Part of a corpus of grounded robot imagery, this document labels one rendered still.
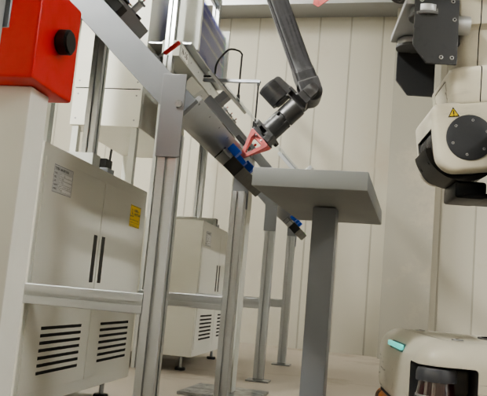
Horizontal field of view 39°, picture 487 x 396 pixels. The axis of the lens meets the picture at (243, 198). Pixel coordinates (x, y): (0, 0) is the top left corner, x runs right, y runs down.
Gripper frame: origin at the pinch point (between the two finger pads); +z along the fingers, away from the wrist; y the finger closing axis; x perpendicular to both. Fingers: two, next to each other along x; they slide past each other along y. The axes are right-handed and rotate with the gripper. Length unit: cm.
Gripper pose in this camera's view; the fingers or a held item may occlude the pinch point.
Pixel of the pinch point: (243, 154)
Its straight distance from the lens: 190.0
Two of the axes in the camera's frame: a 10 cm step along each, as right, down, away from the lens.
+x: 6.5, 7.2, -2.4
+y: -1.8, -1.6, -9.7
